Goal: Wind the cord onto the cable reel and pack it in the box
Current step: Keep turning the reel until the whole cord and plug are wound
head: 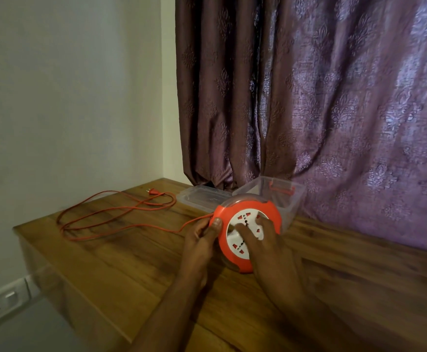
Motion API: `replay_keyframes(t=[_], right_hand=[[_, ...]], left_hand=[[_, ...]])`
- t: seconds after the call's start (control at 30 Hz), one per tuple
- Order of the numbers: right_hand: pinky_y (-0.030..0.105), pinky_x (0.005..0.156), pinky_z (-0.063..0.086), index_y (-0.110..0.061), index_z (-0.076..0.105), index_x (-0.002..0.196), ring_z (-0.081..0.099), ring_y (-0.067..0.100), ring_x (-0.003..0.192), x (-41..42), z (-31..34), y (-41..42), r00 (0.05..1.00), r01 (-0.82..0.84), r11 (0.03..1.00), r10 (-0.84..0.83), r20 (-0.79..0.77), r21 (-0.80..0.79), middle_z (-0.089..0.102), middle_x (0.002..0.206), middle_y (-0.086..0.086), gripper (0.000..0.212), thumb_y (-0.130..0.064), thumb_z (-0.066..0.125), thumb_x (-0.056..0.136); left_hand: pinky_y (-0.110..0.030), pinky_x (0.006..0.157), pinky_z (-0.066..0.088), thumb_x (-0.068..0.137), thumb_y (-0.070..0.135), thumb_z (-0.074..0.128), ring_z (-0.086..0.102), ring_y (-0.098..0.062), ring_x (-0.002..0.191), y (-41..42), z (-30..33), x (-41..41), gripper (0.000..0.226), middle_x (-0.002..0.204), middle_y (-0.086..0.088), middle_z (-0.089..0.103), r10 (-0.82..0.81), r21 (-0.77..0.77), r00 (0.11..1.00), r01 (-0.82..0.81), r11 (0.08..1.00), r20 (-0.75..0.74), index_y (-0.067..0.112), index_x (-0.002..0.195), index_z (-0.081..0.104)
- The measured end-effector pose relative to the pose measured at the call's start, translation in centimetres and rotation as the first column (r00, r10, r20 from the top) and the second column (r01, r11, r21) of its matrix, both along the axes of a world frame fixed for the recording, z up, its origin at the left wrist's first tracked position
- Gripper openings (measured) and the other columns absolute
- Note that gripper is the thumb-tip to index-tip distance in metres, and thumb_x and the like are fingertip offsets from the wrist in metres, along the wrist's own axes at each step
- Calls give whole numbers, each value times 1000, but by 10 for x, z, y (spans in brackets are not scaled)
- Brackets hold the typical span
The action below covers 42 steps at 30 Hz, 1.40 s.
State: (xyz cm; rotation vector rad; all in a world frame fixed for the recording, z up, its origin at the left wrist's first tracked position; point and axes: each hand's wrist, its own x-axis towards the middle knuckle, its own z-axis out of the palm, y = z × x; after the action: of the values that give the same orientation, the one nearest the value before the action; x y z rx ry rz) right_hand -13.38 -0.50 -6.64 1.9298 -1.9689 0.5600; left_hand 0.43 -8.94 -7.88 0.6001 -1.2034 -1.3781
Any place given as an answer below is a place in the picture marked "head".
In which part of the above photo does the white wall socket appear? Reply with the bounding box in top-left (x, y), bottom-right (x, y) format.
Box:
top-left (0, 274), bottom-right (42, 334)

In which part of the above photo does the person's right hand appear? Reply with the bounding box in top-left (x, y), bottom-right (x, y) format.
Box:
top-left (234, 215), bottom-right (304, 308)

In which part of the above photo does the clear plastic box lid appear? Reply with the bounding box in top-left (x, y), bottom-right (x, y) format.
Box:
top-left (176, 185), bottom-right (233, 214)

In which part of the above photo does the clear plastic storage box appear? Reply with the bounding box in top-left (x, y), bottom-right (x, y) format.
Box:
top-left (232, 176), bottom-right (307, 235)

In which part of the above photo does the purple patterned curtain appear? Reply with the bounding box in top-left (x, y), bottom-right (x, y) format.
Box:
top-left (175, 0), bottom-right (427, 256)

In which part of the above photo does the orange extension cord reel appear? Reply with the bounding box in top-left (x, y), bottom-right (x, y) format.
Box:
top-left (209, 194), bottom-right (283, 274)

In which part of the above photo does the person's left forearm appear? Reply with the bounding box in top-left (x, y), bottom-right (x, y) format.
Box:
top-left (129, 274), bottom-right (207, 352)

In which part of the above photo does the person's left hand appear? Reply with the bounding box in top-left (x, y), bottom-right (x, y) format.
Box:
top-left (178, 217), bottom-right (223, 288)

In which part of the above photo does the orange power cord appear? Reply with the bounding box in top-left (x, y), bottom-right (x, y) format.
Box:
top-left (56, 188), bottom-right (214, 242)

